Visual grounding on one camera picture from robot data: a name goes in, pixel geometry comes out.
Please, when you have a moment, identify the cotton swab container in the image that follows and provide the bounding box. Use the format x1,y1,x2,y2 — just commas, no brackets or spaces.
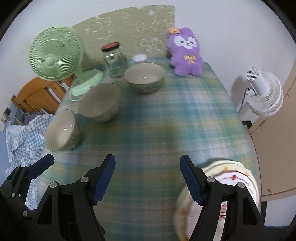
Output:
132,53,148,65

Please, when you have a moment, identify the beige ceramic bowl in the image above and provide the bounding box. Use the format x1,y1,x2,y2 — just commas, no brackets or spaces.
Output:
79,83,122,122
45,109,80,152
123,62,166,94

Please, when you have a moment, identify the grey striped cloth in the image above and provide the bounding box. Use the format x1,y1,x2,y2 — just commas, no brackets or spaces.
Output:
15,108,50,126

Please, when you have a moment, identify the small red flower plate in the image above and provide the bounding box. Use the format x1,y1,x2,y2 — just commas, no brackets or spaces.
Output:
209,168,253,223

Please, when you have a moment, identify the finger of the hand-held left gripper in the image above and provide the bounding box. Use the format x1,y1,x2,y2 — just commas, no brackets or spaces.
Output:
5,154,55,204

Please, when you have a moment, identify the scalloped yellow floral plate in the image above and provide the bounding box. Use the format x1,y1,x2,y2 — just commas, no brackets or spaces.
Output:
173,160,262,241

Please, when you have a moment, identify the wall socket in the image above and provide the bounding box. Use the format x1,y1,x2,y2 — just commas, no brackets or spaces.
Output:
1,107,12,123

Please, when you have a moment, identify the purple plush bunny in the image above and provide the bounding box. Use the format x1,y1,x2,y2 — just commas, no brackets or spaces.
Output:
166,27,204,77

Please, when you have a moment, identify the checkered bear print blanket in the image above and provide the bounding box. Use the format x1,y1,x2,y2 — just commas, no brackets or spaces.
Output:
5,113,56,209

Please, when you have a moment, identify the round yellow floral plate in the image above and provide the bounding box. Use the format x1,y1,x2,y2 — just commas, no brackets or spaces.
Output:
201,160,260,204

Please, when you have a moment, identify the black fan cable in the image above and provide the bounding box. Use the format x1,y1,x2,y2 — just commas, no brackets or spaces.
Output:
237,89,249,114

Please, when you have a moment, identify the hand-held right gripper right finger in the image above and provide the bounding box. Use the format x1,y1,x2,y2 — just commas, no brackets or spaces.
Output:
180,155,265,241

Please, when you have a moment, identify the beige door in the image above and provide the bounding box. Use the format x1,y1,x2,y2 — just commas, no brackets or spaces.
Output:
248,67,296,202

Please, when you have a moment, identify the plaid tablecloth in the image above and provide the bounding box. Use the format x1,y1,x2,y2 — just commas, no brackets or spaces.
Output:
38,57,256,241

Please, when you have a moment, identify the glass jar with dark lid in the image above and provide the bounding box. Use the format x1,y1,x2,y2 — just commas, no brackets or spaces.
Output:
102,42,128,79

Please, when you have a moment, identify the green desk fan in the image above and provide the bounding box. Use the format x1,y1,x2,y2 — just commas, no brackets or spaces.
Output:
29,26,103,102

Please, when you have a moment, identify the green patterned board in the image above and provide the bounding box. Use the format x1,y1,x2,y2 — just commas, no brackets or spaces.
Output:
70,5,176,79

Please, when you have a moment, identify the white standing fan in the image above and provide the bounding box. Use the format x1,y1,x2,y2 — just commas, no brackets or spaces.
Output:
245,65,284,117

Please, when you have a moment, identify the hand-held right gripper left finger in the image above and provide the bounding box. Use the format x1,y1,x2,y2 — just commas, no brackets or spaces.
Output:
33,154,116,241

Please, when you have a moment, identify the wooden bed headboard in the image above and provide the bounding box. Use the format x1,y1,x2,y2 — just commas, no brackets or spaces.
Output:
11,74,75,115

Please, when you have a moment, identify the white fan power cable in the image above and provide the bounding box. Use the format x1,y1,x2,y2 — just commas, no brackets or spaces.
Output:
58,80,80,102

